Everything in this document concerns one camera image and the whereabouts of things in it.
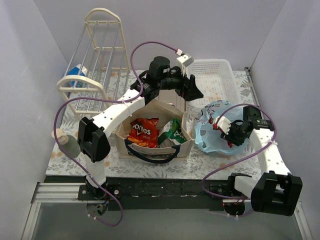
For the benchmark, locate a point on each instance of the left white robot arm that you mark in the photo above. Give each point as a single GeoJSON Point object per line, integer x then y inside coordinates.
{"type": "Point", "coordinates": [93, 133]}

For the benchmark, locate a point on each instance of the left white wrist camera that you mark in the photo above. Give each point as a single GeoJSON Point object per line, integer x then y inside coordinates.
{"type": "Point", "coordinates": [183, 62]}

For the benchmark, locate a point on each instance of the blue white carton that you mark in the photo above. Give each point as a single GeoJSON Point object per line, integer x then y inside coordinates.
{"type": "Point", "coordinates": [76, 71]}

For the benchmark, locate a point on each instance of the orange Doritos chip bag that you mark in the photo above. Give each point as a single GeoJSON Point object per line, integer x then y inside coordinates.
{"type": "Point", "coordinates": [144, 132]}

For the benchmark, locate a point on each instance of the green soap dispenser bottle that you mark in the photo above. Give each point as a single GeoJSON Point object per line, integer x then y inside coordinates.
{"type": "Point", "coordinates": [68, 142]}

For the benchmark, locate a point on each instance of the green snack bag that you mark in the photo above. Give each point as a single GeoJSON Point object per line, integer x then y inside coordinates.
{"type": "Point", "coordinates": [171, 134]}

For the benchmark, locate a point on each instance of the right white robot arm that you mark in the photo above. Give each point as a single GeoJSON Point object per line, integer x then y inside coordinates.
{"type": "Point", "coordinates": [277, 191]}

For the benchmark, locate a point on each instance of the floral table mat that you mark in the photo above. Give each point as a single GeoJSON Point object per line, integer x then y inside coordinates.
{"type": "Point", "coordinates": [196, 166]}

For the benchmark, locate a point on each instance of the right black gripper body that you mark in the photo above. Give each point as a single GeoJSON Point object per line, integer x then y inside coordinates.
{"type": "Point", "coordinates": [230, 135]}

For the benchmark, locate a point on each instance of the white plastic basket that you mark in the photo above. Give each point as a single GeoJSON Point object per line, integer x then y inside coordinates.
{"type": "Point", "coordinates": [215, 79]}

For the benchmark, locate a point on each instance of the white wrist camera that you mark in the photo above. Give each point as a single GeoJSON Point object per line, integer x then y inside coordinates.
{"type": "Point", "coordinates": [222, 123]}
{"type": "Point", "coordinates": [183, 62]}

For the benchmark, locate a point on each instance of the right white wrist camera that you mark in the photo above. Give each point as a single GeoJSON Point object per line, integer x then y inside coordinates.
{"type": "Point", "coordinates": [222, 123]}

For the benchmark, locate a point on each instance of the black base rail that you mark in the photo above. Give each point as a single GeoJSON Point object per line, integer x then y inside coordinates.
{"type": "Point", "coordinates": [161, 194]}

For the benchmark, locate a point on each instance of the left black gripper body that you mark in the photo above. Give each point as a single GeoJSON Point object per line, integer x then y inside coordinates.
{"type": "Point", "coordinates": [185, 86]}

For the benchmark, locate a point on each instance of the beige canvas tote bag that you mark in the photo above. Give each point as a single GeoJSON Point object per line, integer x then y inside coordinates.
{"type": "Point", "coordinates": [165, 112]}

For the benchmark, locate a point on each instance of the metal baking tray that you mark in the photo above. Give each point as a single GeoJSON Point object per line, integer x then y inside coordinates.
{"type": "Point", "coordinates": [172, 100]}

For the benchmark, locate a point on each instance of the cream shoe rack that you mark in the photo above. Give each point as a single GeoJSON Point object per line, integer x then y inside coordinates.
{"type": "Point", "coordinates": [101, 48]}

